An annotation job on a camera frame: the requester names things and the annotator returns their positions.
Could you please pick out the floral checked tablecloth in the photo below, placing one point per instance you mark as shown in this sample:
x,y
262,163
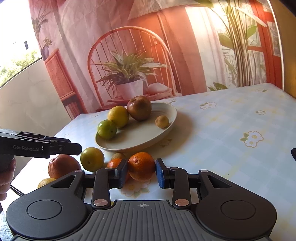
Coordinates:
x,y
244,135

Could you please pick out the orange tangerine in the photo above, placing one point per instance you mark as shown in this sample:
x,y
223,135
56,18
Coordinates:
x,y
141,166
113,163

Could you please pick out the beige round plate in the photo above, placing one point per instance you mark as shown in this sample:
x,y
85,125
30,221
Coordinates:
x,y
136,136

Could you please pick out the black glove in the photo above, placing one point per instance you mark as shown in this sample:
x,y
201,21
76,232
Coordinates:
x,y
293,152

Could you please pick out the green apple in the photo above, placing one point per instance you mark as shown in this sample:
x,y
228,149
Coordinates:
x,y
106,129

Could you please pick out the person left hand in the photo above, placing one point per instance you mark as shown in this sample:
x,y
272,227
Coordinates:
x,y
6,179

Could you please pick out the yellow lemon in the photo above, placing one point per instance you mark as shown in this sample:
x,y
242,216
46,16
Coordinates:
x,y
119,115

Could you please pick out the large yellow orange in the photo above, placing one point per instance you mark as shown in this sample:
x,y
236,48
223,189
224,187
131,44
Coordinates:
x,y
45,182

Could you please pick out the brown longan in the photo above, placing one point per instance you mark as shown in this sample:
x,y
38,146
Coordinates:
x,y
118,156
162,121

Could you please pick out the bright red apple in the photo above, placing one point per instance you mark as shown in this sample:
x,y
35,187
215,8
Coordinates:
x,y
62,165

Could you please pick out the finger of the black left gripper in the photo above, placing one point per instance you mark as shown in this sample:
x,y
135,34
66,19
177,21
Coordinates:
x,y
62,147

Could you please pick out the orange tangerine back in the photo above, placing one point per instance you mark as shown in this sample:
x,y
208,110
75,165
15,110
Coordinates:
x,y
141,166

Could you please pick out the orange tangerine middle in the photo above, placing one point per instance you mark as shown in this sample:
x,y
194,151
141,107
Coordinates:
x,y
113,163

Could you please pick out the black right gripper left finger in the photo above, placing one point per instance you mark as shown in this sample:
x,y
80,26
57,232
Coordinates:
x,y
103,180

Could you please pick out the printed room backdrop curtain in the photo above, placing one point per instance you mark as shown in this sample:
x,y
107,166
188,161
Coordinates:
x,y
100,54

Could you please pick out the yellow-green apple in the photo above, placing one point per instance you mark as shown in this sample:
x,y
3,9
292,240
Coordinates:
x,y
92,159

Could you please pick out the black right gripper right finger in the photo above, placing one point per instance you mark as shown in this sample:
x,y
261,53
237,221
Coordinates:
x,y
181,182

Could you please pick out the dark red apple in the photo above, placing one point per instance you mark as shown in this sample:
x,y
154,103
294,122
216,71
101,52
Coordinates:
x,y
139,108

